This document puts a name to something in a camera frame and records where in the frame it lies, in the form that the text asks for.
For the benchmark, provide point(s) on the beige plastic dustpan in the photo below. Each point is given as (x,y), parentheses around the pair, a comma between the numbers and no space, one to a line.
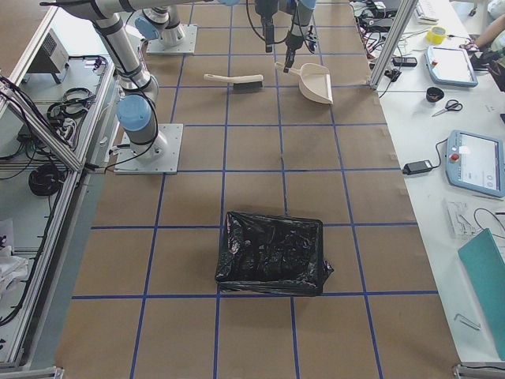
(314,81)

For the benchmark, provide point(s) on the black power adapter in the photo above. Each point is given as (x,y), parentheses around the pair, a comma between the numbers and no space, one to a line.
(417,167)

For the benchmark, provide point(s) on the teal folder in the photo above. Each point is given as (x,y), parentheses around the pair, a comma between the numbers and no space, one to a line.
(484,266)

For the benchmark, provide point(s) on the blue teach pendant near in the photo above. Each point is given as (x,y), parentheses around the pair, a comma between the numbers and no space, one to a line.
(475,162)

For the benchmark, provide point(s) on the black brush-side gripper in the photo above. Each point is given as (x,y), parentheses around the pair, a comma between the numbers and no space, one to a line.
(269,33)

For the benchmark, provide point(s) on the hex key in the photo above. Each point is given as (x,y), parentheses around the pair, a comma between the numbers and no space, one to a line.
(466,321)

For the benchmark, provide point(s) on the bin with black bag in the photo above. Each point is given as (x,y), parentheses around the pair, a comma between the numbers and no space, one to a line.
(278,255)

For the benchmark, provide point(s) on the aluminium frame post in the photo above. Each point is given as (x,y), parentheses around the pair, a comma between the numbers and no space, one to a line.
(399,24)

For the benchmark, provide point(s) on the blue teach pendant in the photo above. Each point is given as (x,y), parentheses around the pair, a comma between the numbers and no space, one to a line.
(475,162)
(450,66)

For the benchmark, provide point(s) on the black dustpan-side gripper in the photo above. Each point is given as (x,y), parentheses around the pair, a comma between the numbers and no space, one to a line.
(293,40)

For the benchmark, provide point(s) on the black tape roll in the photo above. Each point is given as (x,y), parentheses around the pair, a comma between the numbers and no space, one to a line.
(434,94)

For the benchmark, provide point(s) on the blue teach pendant far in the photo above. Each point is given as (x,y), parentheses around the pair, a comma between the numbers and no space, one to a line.
(450,66)

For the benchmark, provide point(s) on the yellow tape roll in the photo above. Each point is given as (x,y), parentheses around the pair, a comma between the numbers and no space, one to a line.
(436,35)

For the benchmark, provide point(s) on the black scissors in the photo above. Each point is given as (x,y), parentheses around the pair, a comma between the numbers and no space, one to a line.
(452,105)

